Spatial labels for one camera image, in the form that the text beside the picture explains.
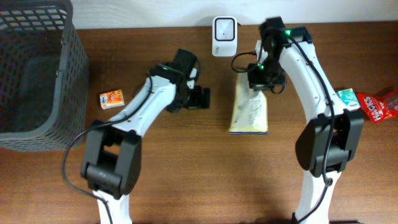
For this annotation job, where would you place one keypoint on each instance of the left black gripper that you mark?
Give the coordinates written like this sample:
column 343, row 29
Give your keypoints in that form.
column 196, row 97

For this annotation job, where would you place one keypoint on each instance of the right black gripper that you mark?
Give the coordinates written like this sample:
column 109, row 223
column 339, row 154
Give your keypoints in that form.
column 259, row 83

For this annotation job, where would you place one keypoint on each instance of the yellow snack bag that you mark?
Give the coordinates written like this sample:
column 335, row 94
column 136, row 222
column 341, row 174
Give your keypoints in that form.
column 249, row 109

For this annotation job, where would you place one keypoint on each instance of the green Kleenex tissue pack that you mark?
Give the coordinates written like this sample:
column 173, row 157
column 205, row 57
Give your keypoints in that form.
column 349, row 98

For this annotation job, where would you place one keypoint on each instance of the orange tissue pack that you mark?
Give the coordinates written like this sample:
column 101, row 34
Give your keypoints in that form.
column 111, row 99

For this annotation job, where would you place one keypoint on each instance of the red Hacks candy bag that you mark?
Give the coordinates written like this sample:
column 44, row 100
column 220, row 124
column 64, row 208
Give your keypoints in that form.
column 379, row 108

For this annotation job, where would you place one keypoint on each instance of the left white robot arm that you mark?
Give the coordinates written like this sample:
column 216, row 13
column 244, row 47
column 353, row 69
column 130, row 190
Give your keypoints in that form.
column 112, row 158

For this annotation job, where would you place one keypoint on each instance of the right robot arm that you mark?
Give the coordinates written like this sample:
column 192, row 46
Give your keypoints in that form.
column 331, row 136

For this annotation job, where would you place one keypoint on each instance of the white barcode scanner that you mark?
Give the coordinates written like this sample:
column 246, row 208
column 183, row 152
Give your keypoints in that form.
column 224, row 36

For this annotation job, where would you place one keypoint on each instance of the grey plastic mesh basket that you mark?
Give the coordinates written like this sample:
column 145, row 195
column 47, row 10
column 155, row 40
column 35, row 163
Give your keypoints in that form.
column 44, row 76

